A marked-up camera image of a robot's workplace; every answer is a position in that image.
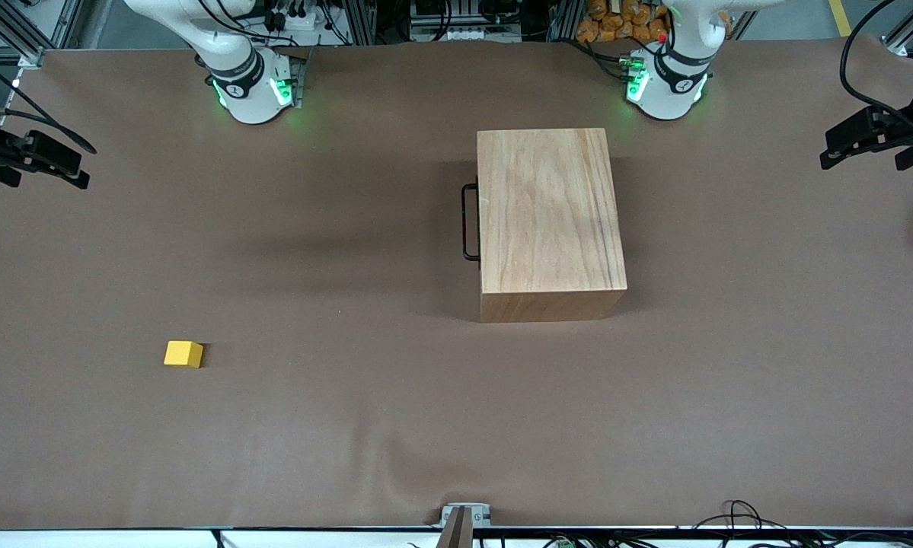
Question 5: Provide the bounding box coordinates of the brown wooden bar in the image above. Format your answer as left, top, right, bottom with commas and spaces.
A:
437, 508, 474, 548

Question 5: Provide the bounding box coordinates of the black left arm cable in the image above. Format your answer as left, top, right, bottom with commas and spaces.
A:
839, 0, 913, 129

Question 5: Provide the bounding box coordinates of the yellow block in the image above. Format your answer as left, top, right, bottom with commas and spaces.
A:
164, 340, 204, 369

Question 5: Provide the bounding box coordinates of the grey metal clamp bracket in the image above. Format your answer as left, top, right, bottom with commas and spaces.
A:
441, 503, 493, 528

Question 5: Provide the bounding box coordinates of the wooden drawer cabinet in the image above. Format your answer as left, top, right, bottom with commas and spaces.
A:
477, 128, 628, 323

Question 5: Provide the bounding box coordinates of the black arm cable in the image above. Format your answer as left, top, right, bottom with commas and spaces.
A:
0, 49, 97, 155
839, 0, 913, 129

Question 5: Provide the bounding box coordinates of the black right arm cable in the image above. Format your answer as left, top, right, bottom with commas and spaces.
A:
0, 49, 97, 155

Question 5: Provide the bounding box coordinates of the black cable bundle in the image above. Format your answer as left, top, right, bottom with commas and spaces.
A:
692, 500, 913, 548

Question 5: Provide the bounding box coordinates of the black metal drawer handle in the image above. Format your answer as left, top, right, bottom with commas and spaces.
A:
461, 183, 481, 263

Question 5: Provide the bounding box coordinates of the white power strip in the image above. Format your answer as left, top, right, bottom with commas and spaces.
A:
262, 6, 337, 36

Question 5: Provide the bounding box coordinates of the brown table cover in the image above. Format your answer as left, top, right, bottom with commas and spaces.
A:
0, 38, 913, 530

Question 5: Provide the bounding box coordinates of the orange snack bag pile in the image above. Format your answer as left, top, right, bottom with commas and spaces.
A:
576, 0, 672, 44

